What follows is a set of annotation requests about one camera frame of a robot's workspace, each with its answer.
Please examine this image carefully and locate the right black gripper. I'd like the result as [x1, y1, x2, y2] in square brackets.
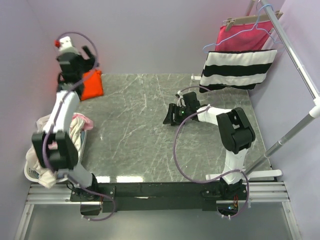
[163, 103, 191, 126]

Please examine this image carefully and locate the orange t-shirt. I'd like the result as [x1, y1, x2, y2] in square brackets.
[81, 69, 104, 101]

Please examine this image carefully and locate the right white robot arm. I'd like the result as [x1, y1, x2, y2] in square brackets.
[162, 91, 256, 200]

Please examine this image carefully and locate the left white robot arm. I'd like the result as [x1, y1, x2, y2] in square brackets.
[31, 44, 100, 201]

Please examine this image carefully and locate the black white striped cloth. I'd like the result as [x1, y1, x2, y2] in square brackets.
[199, 49, 278, 93]

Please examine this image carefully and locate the black base beam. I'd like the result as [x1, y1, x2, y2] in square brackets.
[70, 181, 248, 213]

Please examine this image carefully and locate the silver clothes rack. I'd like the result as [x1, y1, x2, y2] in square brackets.
[191, 0, 320, 181]

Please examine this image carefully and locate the pink towel on hanger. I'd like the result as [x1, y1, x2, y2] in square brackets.
[214, 21, 273, 52]

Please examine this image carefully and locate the white laundry basket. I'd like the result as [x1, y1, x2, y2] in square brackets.
[24, 130, 88, 183]

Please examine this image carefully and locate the cream and pink clothes pile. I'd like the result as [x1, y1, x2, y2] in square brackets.
[36, 112, 94, 189]

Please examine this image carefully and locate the wooden clip hanger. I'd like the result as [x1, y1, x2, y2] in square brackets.
[222, 14, 270, 32]

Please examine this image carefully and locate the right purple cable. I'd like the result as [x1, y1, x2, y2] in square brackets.
[172, 86, 250, 220]

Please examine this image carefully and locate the blue wire hanger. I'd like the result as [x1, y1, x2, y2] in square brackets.
[202, 4, 283, 53]

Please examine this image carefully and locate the aluminium rail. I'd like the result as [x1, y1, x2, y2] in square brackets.
[25, 182, 290, 205]

